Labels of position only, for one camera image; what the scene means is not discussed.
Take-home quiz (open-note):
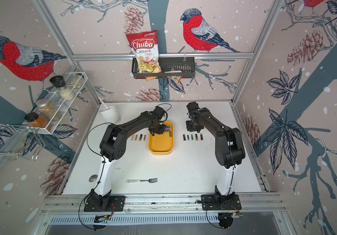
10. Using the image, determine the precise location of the yellow plastic storage box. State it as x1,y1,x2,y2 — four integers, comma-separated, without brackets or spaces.
148,121,174,155

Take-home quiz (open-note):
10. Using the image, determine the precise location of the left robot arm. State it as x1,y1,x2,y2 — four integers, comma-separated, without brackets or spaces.
89,105,168,207

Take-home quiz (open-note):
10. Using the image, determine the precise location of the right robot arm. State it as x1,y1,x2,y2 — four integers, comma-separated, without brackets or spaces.
186,102,246,205

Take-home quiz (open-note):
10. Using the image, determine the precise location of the white ceramic cup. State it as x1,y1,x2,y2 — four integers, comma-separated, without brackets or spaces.
99,105,121,124

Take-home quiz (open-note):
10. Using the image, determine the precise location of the metal fork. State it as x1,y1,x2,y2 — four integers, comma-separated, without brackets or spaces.
126,178,158,183

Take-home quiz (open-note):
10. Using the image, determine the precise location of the red Chuba cassava chips bag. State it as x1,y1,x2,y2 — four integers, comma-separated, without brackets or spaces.
126,30,162,73

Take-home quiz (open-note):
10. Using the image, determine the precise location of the pale spice jar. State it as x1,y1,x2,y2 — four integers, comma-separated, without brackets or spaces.
70,73,84,89

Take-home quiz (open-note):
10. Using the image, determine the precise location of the metal spoon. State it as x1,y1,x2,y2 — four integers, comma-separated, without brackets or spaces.
89,167,120,182

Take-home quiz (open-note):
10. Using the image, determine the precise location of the black lid spice jar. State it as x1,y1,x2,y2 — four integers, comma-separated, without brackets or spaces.
50,75,75,101

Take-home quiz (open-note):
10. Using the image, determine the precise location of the silver lid spice jar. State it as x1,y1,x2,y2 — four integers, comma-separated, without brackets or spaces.
36,99,62,121

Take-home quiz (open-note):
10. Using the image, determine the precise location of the orange spice jar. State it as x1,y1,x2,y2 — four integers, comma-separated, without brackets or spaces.
25,112,52,130

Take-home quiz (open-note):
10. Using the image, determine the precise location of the black wall basket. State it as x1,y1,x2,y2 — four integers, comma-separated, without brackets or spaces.
131,57,195,79

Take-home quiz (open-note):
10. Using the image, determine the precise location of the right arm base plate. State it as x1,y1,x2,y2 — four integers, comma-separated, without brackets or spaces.
201,193,242,211

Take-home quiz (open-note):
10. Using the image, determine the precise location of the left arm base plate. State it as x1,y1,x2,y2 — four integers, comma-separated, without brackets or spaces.
83,194,126,212

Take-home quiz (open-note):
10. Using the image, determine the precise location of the white wire spice rack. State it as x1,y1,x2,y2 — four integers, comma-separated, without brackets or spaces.
33,71,88,135

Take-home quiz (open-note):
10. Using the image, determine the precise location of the wire hanger rack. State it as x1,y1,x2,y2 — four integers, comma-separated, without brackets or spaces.
0,124,45,161

